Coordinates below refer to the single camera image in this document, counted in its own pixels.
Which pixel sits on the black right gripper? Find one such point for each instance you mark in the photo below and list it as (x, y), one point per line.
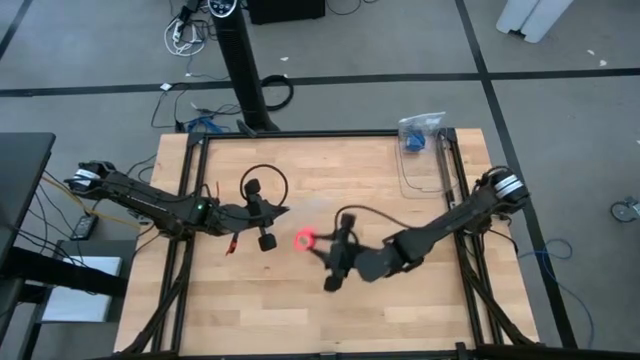
(345, 255)

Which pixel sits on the clear plastic bag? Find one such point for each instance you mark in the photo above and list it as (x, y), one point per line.
(422, 122)

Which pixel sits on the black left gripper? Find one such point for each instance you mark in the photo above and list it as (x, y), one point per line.
(250, 217)

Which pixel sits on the pink bandage roll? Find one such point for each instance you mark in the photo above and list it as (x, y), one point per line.
(297, 240)

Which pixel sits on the white floor stand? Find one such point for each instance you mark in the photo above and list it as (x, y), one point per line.
(532, 17)

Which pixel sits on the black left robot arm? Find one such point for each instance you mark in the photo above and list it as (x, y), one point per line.
(150, 202)

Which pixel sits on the white shelf board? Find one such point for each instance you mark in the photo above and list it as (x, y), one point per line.
(82, 290)

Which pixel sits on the grey caster wheel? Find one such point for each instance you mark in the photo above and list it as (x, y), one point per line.
(624, 210)

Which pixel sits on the black tower fan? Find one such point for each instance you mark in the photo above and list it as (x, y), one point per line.
(242, 65)

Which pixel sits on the black power adapter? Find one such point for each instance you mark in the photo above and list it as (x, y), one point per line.
(85, 226)

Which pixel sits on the black aluminium table frame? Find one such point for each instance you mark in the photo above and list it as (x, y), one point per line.
(300, 134)

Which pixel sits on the blue bandage roll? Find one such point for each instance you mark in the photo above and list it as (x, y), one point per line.
(415, 141)

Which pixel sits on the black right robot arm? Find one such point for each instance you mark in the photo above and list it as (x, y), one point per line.
(450, 220)

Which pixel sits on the black floor box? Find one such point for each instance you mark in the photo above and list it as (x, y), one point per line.
(285, 10)

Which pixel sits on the black desk stand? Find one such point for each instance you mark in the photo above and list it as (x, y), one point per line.
(60, 272)

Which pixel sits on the black desk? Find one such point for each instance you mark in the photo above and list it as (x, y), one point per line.
(22, 185)

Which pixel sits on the clear plastic bin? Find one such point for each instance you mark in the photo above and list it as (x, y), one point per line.
(425, 170)

